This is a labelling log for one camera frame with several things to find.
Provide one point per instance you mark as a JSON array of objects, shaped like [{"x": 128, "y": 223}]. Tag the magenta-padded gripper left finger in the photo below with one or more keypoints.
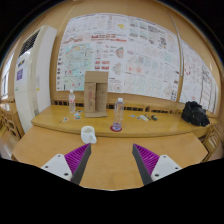
[{"x": 58, "y": 166}]

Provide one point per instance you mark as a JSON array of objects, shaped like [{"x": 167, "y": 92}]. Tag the clear white-capped plastic bottle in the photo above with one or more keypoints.
[{"x": 118, "y": 115}]

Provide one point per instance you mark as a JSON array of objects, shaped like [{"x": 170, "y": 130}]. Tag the white standing air conditioner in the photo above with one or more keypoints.
[{"x": 35, "y": 76}]

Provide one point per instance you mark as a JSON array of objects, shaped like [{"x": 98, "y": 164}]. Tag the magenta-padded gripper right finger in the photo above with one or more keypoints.
[{"x": 163, "y": 168}]

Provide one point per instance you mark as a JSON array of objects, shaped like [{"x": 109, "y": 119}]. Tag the open brown cardboard box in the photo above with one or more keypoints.
[{"x": 90, "y": 95}]

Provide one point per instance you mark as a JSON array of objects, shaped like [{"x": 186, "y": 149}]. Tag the flat round red coaster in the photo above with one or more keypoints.
[{"x": 113, "y": 129}]

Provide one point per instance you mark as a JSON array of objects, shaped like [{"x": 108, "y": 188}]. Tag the printed poster wall display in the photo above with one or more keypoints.
[
  {"x": 133, "y": 53},
  {"x": 198, "y": 80}
]

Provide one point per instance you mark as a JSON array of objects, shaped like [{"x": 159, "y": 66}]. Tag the small red-labelled water bottle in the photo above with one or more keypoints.
[{"x": 72, "y": 101}]

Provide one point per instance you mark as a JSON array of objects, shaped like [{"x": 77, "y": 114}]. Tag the small black oval device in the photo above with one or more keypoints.
[{"x": 154, "y": 117}]

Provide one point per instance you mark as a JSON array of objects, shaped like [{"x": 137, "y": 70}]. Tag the white mug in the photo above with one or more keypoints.
[{"x": 88, "y": 135}]

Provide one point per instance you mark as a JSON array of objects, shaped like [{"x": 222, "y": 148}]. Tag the white flat remote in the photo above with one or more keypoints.
[{"x": 144, "y": 117}]

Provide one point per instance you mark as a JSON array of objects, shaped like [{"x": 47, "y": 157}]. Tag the small printed card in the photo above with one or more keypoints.
[
  {"x": 77, "y": 117},
  {"x": 65, "y": 119},
  {"x": 132, "y": 115}
]

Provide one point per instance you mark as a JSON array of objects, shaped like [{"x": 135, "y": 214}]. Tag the wooden chair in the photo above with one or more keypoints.
[
  {"x": 10, "y": 123},
  {"x": 213, "y": 138}
]

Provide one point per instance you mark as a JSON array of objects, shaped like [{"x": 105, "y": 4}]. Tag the black bag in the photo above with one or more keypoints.
[{"x": 195, "y": 114}]

